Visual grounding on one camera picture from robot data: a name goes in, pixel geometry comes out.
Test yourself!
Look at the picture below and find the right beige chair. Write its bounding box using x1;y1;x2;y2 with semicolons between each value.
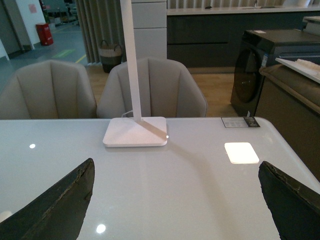
97;57;208;119

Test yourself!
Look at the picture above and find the table label sticker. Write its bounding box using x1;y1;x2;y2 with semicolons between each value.
221;116;260;128

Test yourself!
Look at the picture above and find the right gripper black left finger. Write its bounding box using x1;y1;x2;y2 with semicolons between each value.
0;158;95;240

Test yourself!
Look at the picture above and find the beige chair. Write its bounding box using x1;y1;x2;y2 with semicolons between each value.
97;57;208;119
0;60;97;120

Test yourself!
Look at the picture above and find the left beige chair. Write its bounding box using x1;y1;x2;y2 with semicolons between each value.
0;60;97;120

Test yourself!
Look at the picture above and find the grey sofa with tray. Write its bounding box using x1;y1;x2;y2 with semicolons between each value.
255;59;320;179

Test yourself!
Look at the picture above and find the dark counter with white top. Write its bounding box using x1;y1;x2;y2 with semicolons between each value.
167;4;320;68

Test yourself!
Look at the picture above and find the white cabinet column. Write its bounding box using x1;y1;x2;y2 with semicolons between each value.
131;0;167;59

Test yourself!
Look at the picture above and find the woven basket with handles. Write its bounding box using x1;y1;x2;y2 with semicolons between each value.
98;39;123;73

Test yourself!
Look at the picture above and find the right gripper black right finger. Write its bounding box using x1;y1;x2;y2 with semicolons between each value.
258;161;320;240

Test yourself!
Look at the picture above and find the white desk lamp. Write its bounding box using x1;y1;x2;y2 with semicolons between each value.
102;0;168;148

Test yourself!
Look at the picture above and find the black washing machine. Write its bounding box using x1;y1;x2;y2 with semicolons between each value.
230;29;320;118

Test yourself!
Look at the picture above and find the red bin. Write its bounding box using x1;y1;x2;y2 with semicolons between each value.
35;23;54;46

